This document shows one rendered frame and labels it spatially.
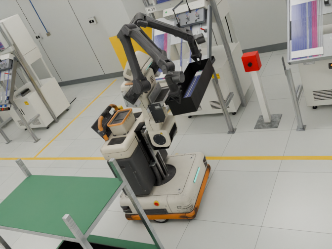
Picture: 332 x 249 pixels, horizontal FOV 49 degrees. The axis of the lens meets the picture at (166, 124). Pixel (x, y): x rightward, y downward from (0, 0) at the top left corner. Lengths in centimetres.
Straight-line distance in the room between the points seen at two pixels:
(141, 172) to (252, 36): 317
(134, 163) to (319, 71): 192
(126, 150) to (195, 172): 66
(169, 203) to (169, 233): 26
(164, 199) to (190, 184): 25
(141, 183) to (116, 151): 34
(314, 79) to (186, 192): 166
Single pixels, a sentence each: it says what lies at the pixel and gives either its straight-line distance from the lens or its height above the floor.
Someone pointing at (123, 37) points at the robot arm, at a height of 156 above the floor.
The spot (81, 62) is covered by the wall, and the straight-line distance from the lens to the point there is 727.
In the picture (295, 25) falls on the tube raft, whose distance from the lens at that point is 342.
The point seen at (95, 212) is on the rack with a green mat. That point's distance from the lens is 203.
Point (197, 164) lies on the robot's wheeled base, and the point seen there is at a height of 27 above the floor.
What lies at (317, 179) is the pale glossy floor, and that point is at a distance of 311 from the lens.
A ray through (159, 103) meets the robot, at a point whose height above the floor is 104.
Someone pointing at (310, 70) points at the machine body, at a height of 45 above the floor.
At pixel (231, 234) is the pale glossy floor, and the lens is 287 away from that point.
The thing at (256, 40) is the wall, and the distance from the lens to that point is 549.
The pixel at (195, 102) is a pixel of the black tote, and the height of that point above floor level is 107.
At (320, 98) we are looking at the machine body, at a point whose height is 14.
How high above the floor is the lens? 209
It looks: 28 degrees down
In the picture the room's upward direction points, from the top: 24 degrees counter-clockwise
